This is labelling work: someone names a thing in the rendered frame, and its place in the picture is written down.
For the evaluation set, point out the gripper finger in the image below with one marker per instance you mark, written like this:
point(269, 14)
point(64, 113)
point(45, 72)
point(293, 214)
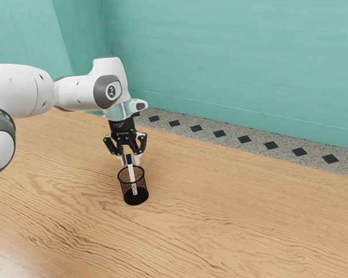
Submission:
point(116, 149)
point(139, 144)

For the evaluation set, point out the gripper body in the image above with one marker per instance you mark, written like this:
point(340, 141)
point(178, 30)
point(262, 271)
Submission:
point(122, 128)

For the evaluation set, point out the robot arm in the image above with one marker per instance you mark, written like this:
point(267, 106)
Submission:
point(46, 89)

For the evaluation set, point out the white pen with blue cap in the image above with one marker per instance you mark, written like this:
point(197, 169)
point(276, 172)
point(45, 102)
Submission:
point(132, 176)

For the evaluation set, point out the black mesh pen holder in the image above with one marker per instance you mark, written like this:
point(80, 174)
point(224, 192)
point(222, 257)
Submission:
point(139, 195)

